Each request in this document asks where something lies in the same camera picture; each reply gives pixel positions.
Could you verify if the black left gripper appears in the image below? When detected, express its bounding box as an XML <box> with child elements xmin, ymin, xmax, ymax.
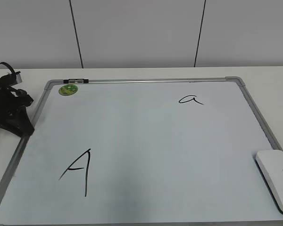
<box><xmin>0</xmin><ymin>76</ymin><xmax>34</xmax><ymax>137</ymax></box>

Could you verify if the white board eraser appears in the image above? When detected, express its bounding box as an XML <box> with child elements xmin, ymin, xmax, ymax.
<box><xmin>255</xmin><ymin>150</ymin><xmax>283</xmax><ymax>213</ymax></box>

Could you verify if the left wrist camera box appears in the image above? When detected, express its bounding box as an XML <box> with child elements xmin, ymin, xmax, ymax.
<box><xmin>4</xmin><ymin>71</ymin><xmax>22</xmax><ymax>86</ymax></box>

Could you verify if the black left camera cable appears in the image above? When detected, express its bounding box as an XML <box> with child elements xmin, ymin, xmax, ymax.
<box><xmin>0</xmin><ymin>62</ymin><xmax>16</xmax><ymax>76</ymax></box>

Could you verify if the black and silver frame clip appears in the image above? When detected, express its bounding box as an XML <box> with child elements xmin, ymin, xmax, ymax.
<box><xmin>63</xmin><ymin>79</ymin><xmax>89</xmax><ymax>84</ymax></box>

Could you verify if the white board with grey frame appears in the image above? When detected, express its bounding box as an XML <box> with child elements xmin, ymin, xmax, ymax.
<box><xmin>0</xmin><ymin>77</ymin><xmax>283</xmax><ymax>226</ymax></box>

